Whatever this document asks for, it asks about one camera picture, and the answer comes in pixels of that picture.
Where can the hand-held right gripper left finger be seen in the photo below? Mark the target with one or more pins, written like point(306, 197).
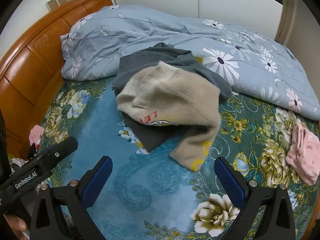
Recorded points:
point(97, 182)

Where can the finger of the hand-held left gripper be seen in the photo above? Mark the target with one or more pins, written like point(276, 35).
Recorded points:
point(65, 146)

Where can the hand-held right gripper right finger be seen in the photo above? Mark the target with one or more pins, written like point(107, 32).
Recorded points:
point(230, 180)

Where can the beige fuzzy sweater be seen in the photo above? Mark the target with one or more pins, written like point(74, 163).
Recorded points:
point(170, 97)

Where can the person's left hand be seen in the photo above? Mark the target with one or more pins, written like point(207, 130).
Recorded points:
point(13, 224)

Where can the patterned cloth clutter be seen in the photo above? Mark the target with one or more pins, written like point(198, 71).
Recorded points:
point(18, 162)

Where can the small pink cloth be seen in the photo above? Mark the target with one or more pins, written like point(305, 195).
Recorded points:
point(37, 133)

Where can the teal floral bed sheet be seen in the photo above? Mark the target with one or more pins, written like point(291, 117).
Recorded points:
point(100, 135)

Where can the pink crumpled cloth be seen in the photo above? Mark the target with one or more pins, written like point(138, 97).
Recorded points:
point(305, 152)

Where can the wooden headboard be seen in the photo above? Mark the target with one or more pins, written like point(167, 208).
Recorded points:
point(32, 62)

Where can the dark grey garment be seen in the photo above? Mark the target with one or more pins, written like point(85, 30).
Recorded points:
point(140, 62)

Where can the olive green garment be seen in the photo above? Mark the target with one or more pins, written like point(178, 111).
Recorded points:
point(198, 60)

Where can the beige door frame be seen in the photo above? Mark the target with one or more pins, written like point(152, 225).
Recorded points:
point(287, 15)

